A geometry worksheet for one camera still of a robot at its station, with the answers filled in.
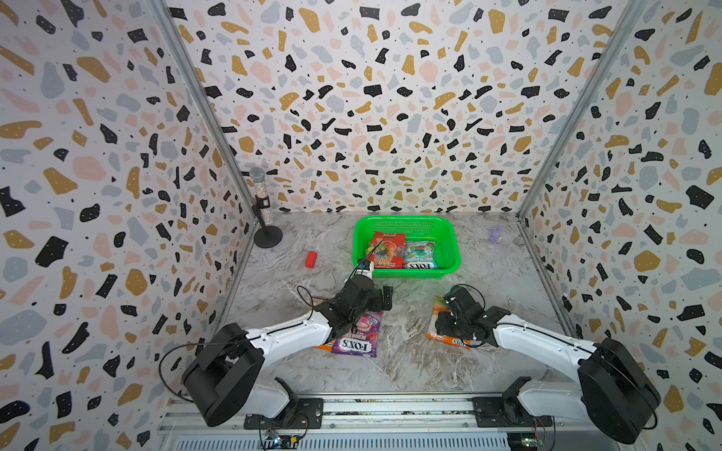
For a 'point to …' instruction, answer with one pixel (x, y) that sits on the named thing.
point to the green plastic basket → (446, 232)
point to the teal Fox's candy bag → (419, 255)
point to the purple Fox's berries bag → (361, 341)
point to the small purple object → (494, 235)
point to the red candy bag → (387, 250)
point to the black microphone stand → (269, 236)
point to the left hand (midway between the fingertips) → (383, 286)
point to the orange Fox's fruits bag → (326, 346)
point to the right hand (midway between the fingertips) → (440, 324)
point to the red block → (311, 259)
